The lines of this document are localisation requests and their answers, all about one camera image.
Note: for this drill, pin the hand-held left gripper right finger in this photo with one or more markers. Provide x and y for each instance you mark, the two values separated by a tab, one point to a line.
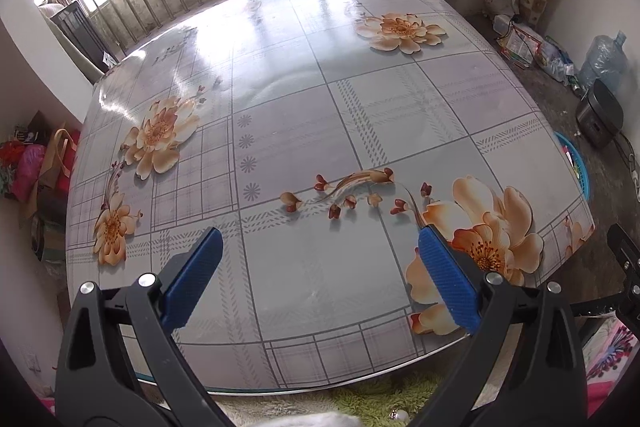
447	282

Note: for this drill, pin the clear plastic bag pile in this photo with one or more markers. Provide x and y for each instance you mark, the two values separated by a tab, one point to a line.
555	59

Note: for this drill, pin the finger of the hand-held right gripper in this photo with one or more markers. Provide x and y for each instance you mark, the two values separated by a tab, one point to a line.
600	303

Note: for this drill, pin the grey rice cooker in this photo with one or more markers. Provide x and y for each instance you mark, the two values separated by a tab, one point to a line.
600	117

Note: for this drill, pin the pink plastic bag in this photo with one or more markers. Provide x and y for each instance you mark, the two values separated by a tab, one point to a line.
29	174

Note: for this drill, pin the large clear water jug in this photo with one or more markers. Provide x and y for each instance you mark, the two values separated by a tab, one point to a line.
605	59

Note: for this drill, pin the green fluffy garment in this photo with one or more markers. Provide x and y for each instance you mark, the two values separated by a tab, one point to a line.
385	399

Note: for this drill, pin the red edged snack packet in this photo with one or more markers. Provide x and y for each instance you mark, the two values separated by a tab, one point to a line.
520	46

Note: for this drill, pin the pink floral blanket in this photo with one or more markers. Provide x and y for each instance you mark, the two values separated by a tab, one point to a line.
612	367

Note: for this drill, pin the small white box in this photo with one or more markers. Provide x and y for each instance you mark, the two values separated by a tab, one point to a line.
502	24

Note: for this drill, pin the blue plastic basket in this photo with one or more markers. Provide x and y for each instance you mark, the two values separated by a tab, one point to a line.
586	189

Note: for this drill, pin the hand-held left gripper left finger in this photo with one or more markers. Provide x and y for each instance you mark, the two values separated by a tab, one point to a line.
192	282

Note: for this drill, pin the red plastic bag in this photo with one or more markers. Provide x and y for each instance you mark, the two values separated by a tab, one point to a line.
11	153

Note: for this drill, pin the black slatted panel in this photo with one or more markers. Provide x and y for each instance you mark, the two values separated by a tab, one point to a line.
82	37

